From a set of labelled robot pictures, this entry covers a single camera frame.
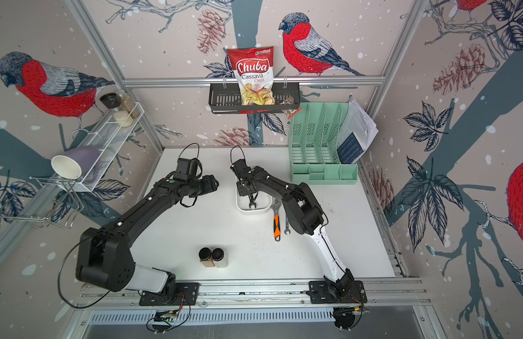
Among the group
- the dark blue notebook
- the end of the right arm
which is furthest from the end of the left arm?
the dark blue notebook

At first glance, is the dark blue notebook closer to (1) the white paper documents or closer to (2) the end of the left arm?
(1) the white paper documents

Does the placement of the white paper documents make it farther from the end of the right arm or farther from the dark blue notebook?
the end of the right arm

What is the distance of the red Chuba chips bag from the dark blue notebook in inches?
18.1

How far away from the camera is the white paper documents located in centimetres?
92

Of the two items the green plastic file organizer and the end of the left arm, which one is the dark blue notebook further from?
the end of the left arm

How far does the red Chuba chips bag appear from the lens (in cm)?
81

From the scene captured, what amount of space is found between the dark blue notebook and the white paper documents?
0.01 metres

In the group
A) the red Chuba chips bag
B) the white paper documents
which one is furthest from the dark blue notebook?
the red Chuba chips bag

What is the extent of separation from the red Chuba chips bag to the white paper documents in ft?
1.40
